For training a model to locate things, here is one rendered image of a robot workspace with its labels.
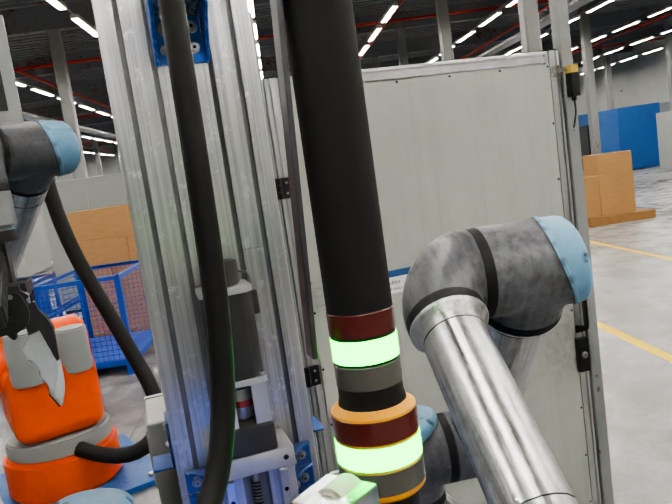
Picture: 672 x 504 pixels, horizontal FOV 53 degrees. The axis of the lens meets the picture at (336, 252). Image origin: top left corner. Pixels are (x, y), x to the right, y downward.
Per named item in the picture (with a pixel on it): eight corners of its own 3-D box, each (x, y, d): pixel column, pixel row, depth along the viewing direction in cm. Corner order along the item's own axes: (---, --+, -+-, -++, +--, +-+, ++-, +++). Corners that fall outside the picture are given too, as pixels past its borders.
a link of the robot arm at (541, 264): (426, 436, 123) (458, 208, 85) (503, 420, 125) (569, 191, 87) (448, 497, 114) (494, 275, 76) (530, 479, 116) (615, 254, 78)
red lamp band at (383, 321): (372, 342, 31) (368, 316, 31) (315, 339, 33) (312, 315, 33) (408, 322, 34) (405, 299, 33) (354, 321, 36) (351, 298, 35)
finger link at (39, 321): (71, 350, 78) (27, 286, 76) (70, 353, 76) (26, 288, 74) (34, 373, 77) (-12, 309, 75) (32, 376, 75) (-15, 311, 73)
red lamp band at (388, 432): (390, 453, 31) (386, 428, 31) (316, 441, 34) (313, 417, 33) (434, 417, 34) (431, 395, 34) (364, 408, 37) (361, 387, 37)
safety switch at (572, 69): (563, 130, 241) (556, 64, 238) (555, 131, 245) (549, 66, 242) (583, 127, 244) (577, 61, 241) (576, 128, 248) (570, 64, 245)
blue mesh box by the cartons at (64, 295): (46, 387, 642) (26, 287, 630) (89, 351, 767) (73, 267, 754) (137, 373, 644) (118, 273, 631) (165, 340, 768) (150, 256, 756)
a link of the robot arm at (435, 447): (369, 482, 119) (358, 409, 117) (441, 467, 121) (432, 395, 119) (384, 515, 107) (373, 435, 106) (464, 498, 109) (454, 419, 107)
